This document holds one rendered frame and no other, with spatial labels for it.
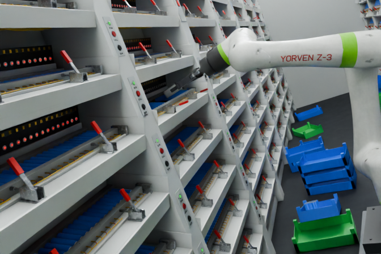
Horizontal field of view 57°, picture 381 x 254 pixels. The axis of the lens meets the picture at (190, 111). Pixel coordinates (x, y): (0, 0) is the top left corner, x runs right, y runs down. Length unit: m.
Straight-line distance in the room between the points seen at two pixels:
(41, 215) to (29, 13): 0.43
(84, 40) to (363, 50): 0.86
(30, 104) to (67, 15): 0.30
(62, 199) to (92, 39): 0.50
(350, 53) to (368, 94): 0.25
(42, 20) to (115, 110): 0.34
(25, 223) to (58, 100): 0.27
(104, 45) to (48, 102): 0.33
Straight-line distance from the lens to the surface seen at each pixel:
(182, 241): 1.15
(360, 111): 1.45
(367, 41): 1.27
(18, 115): 0.73
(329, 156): 2.61
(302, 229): 2.16
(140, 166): 1.09
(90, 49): 1.09
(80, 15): 1.01
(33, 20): 0.87
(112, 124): 1.09
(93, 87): 0.93
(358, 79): 1.44
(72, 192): 0.77
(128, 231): 0.92
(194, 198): 1.39
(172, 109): 1.28
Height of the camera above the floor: 1.05
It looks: 6 degrees down
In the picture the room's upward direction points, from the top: 22 degrees counter-clockwise
